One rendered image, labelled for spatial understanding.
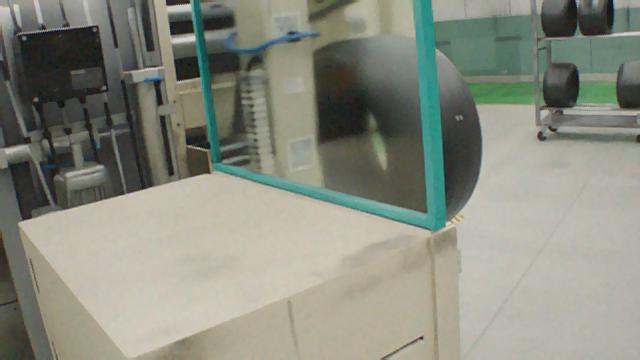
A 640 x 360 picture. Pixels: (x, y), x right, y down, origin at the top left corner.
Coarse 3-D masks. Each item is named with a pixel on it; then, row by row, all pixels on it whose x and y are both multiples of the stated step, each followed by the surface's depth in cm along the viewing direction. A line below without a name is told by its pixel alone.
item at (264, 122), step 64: (192, 0) 101; (256, 0) 86; (320, 0) 74; (384, 0) 65; (256, 64) 90; (320, 64) 77; (384, 64) 67; (256, 128) 94; (320, 128) 80; (384, 128) 70; (320, 192) 83; (384, 192) 73
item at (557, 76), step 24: (552, 0) 621; (600, 0) 589; (552, 24) 621; (576, 24) 647; (600, 24) 593; (552, 72) 640; (576, 72) 659; (624, 72) 592; (552, 96) 641; (576, 96) 667; (624, 96) 593; (552, 120) 669; (576, 120) 657; (600, 120) 643; (624, 120) 629
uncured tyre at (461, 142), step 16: (448, 64) 149; (448, 80) 145; (448, 96) 143; (464, 96) 146; (448, 112) 141; (464, 112) 144; (448, 128) 140; (464, 128) 144; (480, 128) 148; (448, 144) 140; (464, 144) 144; (480, 144) 148; (448, 160) 141; (464, 160) 145; (480, 160) 150; (448, 176) 143; (464, 176) 147; (448, 192) 145; (464, 192) 150; (448, 208) 150
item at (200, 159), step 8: (192, 144) 180; (200, 144) 181; (208, 144) 183; (192, 152) 176; (200, 152) 172; (208, 152) 168; (192, 160) 178; (200, 160) 173; (208, 160) 169; (192, 168) 179; (200, 168) 174; (208, 168) 170; (192, 176) 181
